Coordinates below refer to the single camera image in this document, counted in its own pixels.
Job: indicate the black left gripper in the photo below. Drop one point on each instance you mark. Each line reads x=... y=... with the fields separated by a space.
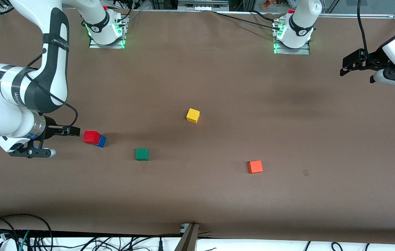
x=373 y=60

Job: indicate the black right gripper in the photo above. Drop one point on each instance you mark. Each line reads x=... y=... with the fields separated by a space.
x=50 y=127

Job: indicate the red cube block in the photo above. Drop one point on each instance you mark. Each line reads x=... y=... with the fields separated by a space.
x=91 y=137

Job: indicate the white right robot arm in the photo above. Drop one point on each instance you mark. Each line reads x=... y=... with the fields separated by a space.
x=54 y=52

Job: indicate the blue cube block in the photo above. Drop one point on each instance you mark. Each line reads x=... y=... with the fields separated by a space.
x=102 y=141

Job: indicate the green cube block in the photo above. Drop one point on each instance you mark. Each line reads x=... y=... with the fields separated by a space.
x=142 y=153

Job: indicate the yellow cube block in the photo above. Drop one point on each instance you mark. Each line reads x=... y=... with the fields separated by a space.
x=193 y=115

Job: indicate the orange cube block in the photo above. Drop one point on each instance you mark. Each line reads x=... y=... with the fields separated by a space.
x=255 y=166

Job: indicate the grey power strip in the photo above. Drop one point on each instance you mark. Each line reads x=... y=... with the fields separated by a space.
x=202 y=5

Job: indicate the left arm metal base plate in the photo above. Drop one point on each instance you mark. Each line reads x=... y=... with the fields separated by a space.
x=293 y=51

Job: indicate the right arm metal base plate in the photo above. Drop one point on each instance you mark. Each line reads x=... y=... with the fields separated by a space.
x=124 y=35

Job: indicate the aluminium camera post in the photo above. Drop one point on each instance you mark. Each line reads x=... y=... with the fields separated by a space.
x=188 y=240

